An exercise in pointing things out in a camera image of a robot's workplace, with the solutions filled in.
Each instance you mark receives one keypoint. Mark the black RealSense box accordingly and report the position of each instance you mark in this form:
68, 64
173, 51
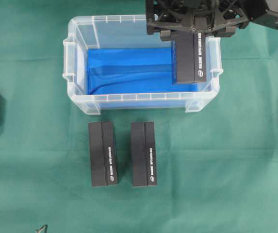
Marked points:
188, 58
102, 154
143, 154

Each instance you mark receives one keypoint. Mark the clear plastic storage case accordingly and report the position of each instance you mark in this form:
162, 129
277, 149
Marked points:
129, 32

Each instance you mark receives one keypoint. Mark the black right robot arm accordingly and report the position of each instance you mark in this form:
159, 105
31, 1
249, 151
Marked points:
261, 12

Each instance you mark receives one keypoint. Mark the small metal tool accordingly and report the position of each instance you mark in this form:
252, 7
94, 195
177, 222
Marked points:
42, 229

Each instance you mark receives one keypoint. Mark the blue plastic liner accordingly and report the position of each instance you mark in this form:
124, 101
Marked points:
132, 71

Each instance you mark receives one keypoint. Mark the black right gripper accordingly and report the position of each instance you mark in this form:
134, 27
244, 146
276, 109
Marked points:
220, 17

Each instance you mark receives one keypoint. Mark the green table cloth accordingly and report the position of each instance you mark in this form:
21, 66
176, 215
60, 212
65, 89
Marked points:
217, 169

